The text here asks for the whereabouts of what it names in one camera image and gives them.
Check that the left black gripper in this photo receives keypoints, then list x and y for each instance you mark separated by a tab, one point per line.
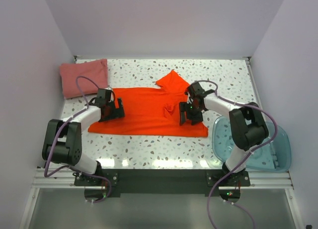
118	112

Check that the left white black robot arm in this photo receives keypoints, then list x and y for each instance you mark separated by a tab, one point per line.
62	146

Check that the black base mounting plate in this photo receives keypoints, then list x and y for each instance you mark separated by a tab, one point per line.
115	182

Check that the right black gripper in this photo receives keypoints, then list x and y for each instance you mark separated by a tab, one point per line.
184	107

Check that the clear blue plastic bin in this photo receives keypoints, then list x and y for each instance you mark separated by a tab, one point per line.
273	157

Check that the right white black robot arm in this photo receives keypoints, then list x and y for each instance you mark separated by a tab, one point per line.
248	127

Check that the orange t shirt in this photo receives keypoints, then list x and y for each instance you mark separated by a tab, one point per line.
152	111

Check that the folded pink t shirt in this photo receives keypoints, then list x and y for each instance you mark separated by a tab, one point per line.
83	78

